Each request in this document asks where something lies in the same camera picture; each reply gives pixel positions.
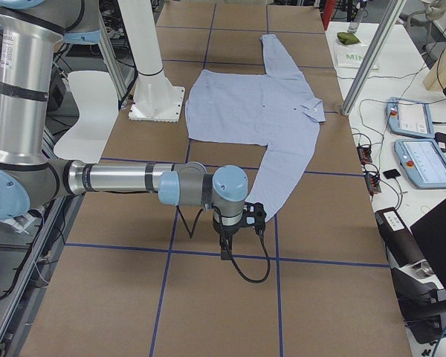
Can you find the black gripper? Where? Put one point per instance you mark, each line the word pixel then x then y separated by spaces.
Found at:
pixel 228 230

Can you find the light blue striped shirt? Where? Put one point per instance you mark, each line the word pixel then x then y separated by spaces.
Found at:
pixel 276 110

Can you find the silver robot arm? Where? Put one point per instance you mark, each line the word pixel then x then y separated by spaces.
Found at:
pixel 28 179

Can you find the near orange circuit board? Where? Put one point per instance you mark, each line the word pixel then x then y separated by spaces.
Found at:
pixel 372 183

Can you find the orange circuit board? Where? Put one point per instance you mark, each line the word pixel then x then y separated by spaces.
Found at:
pixel 364 154
pixel 372 183

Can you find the far orange circuit board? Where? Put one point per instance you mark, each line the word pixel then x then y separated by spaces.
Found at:
pixel 364 154

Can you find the near blue teach pendant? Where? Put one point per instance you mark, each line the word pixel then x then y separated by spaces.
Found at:
pixel 423 162

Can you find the blue teach pendant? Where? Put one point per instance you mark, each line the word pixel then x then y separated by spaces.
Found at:
pixel 409 118
pixel 423 162

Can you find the far blue teach pendant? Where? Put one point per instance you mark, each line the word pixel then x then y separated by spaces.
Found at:
pixel 409 118

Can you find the black monitor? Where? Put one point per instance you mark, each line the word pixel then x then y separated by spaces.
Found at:
pixel 430 235

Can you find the white MINI plastic bag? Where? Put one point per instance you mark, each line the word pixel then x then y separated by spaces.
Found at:
pixel 349 56

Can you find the olive green pouch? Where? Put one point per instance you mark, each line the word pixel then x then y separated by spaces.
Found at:
pixel 347 38

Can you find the black label printer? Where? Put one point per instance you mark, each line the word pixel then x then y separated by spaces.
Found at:
pixel 422 305

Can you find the black power adapter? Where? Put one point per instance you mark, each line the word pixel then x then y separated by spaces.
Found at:
pixel 440 139

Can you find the white camera stand pedestal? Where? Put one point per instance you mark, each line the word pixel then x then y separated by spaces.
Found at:
pixel 154 98

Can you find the aluminium frame post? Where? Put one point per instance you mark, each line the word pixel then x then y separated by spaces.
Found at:
pixel 380 37

